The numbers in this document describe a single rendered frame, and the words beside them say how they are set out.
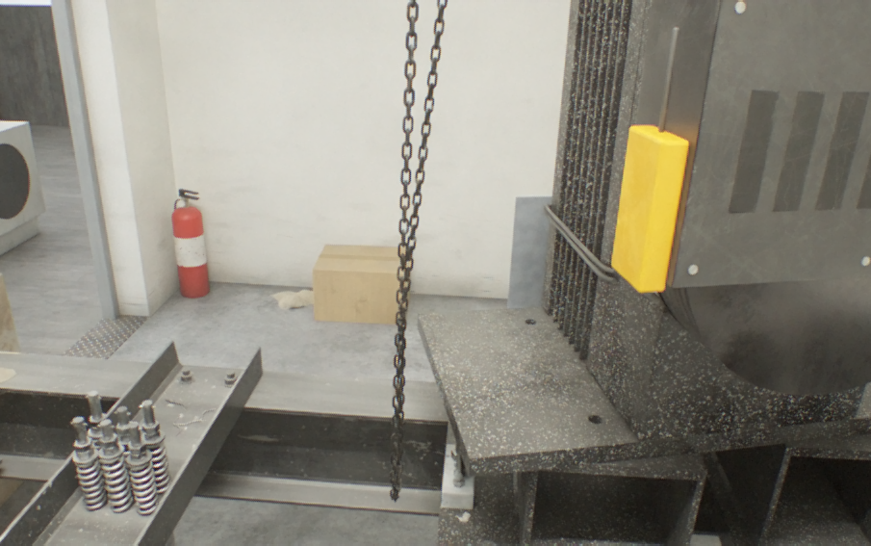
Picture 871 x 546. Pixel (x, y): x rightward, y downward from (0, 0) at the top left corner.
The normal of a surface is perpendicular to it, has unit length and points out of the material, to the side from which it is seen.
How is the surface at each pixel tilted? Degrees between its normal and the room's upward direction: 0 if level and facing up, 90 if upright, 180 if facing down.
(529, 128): 90
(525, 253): 90
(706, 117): 90
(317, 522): 0
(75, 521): 0
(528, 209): 90
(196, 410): 0
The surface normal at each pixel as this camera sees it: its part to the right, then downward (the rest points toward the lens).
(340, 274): -0.04, 0.39
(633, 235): -0.98, 0.04
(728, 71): 0.18, 0.39
